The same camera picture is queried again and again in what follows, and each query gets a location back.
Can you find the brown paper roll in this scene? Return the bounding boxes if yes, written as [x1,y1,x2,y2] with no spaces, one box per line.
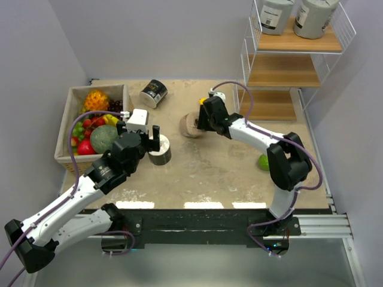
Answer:
[179,112,203,138]

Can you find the clear wrapped white tissue roll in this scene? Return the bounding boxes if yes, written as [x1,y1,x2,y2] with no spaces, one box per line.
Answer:
[148,134,172,166]

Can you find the green grapes bunch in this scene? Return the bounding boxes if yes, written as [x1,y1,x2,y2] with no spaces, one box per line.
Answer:
[71,121,84,153]

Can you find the black wrapped tissue roll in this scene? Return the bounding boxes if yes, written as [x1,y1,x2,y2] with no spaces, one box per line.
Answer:
[139,79,168,109]

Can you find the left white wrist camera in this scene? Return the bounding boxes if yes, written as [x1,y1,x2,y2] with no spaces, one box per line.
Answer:
[126,109,149,133]

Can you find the small peach fruit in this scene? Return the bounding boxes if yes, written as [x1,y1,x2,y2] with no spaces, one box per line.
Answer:
[71,136,80,147]

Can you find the green lime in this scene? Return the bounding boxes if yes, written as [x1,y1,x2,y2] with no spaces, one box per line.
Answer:
[257,154,270,172]

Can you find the yellow banana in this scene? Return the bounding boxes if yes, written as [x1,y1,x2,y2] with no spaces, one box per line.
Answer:
[102,114,120,127]

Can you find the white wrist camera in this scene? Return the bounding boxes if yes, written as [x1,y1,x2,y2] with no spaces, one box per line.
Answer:
[208,88,226,102]
[126,109,149,133]

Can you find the woven lined fruit basket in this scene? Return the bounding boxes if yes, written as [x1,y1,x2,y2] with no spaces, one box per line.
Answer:
[54,84,133,175]

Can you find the red apple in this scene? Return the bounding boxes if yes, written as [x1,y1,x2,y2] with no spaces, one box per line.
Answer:
[77,139,96,155]

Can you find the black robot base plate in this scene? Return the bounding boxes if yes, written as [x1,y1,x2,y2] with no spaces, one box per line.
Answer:
[89,202,302,249]

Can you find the dark purple grapes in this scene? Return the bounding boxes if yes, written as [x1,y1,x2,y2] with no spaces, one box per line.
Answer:
[108,100,123,112]

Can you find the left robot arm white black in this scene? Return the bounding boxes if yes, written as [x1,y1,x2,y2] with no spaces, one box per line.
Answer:
[5,122,160,273]

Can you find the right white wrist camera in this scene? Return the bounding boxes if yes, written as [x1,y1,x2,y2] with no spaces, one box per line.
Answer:
[208,88,226,102]

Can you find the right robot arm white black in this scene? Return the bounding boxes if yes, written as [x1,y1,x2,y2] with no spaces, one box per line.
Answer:
[197,96,312,235]

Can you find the white wire wooden shelf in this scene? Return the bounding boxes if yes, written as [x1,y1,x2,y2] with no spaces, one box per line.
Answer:
[232,0,357,122]

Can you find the green netted melon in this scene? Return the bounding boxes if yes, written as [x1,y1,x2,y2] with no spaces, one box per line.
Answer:
[90,125,118,154]

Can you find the orange spiky fruit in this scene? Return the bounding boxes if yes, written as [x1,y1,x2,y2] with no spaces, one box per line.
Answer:
[82,89,110,113]

